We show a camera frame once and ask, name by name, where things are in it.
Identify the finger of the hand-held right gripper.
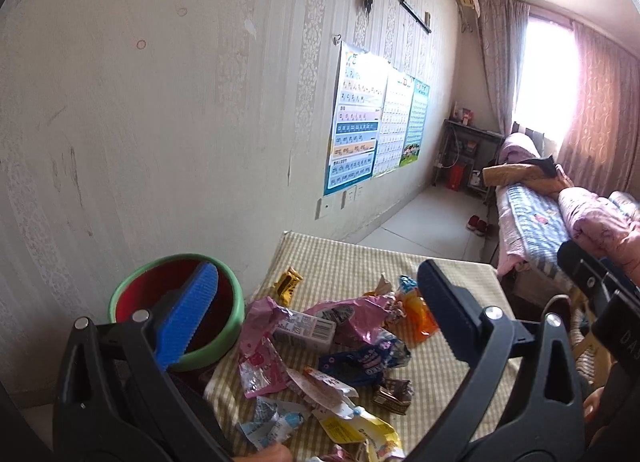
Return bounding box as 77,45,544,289
556,241,627,303

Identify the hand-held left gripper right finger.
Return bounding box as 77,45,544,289
407,258,587,462

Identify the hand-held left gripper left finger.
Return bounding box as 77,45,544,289
52,262,236,462

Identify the red bucket with green rim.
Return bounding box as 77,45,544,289
109,253,246,373

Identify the pink brown snack wrapper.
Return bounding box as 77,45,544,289
302,292,398,349

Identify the person's right hand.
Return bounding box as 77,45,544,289
582,387,608,425

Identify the orange plastic wrapper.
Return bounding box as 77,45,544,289
397,292,440,345

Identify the pink quilt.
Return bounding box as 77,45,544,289
556,187,640,263

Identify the wooden chair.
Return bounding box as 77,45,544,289
570,292,618,385

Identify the bed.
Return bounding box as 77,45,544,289
494,132,640,295

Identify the patchwork bedspread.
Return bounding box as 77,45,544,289
497,182,572,265

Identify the crinkled pink wrapper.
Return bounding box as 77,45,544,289
239,297,291,399

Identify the yellow brown-print wrapper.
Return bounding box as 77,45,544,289
272,267,304,303

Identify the blue snack wrapper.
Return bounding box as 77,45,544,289
319,331,412,387

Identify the tan jacket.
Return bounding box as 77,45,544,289
482,156,576,199

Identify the yellow checked tablecloth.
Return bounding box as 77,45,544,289
202,231,523,462

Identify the light blue wrapper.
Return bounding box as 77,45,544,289
236,396,307,452

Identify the red white wrapper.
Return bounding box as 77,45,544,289
287,366,360,413

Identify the yellow white wrapper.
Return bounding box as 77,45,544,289
319,406,407,462

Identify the pink patterned curtain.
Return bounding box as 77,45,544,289
475,0,532,139
556,22,640,203

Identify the black metal shelf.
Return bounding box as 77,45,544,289
432,119,506,205

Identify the green blue chart poster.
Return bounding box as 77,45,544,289
397,79,431,167

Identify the white grid chart poster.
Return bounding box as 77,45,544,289
372,66,416,179

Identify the bright window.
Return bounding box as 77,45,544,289
512,16,576,153

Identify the blue letter chart poster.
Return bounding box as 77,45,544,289
322,40,389,197

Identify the dark wall-mounted rod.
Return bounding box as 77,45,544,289
398,0,432,35

